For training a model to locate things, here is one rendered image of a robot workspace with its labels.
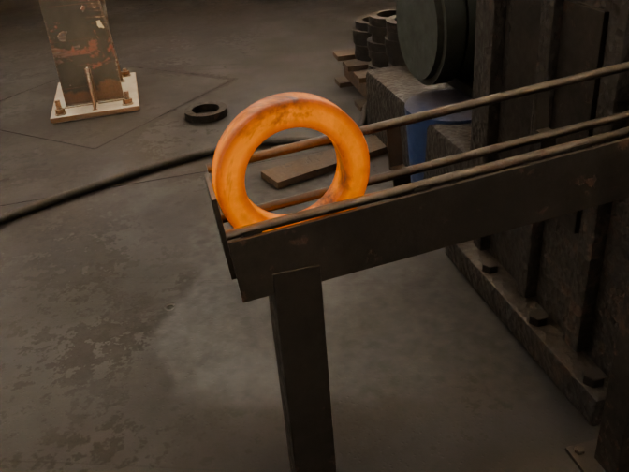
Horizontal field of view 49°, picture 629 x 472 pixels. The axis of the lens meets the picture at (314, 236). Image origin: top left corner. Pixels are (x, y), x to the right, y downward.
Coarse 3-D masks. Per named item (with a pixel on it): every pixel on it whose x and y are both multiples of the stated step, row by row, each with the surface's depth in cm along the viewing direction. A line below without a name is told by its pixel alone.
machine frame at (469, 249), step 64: (512, 0) 141; (576, 0) 121; (512, 64) 144; (576, 64) 122; (512, 128) 149; (448, 256) 186; (512, 256) 162; (576, 256) 136; (512, 320) 155; (576, 320) 135; (576, 384) 133
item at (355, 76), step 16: (368, 16) 307; (384, 16) 285; (368, 32) 295; (384, 32) 274; (368, 48) 283; (384, 48) 277; (400, 48) 254; (352, 64) 301; (368, 64) 289; (384, 64) 280; (400, 64) 258; (336, 80) 324; (352, 80) 315
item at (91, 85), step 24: (48, 0) 292; (72, 0) 294; (96, 0) 294; (48, 24) 296; (72, 24) 299; (96, 24) 300; (72, 48) 303; (96, 48) 306; (72, 72) 308; (96, 72) 310; (120, 72) 342; (72, 96) 313; (96, 96) 316; (120, 96) 318; (72, 120) 306
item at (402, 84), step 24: (408, 0) 215; (432, 0) 197; (456, 0) 195; (408, 24) 219; (432, 24) 200; (456, 24) 197; (408, 48) 222; (432, 48) 204; (456, 48) 200; (384, 72) 252; (408, 72) 250; (432, 72) 209; (456, 72) 208; (384, 96) 241; (408, 96) 227; (384, 120) 246; (432, 144) 206; (456, 144) 191; (456, 168) 192
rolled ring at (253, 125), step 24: (288, 96) 75; (312, 96) 76; (240, 120) 75; (264, 120) 74; (288, 120) 75; (312, 120) 76; (336, 120) 77; (240, 144) 75; (336, 144) 79; (360, 144) 79; (216, 168) 76; (240, 168) 76; (336, 168) 83; (360, 168) 81; (216, 192) 77; (240, 192) 77; (336, 192) 82; (360, 192) 82; (240, 216) 79; (264, 216) 80
